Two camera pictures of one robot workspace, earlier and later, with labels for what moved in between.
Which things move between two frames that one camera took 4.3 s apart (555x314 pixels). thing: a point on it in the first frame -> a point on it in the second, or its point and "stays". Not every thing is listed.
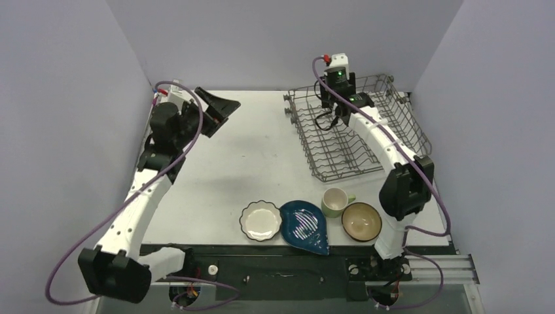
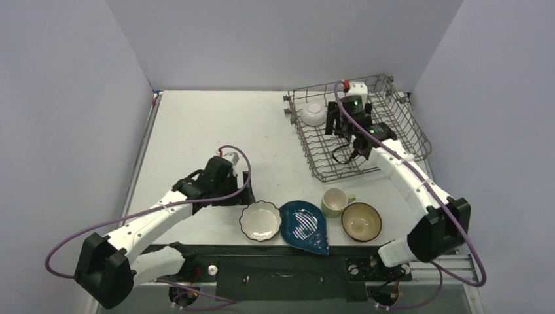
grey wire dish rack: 335,148 stays
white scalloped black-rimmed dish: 260,220 stays
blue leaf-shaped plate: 304,226 stays
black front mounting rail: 268,273 stays
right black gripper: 326,100 -> 337,120
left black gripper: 223,108 -> 246,198
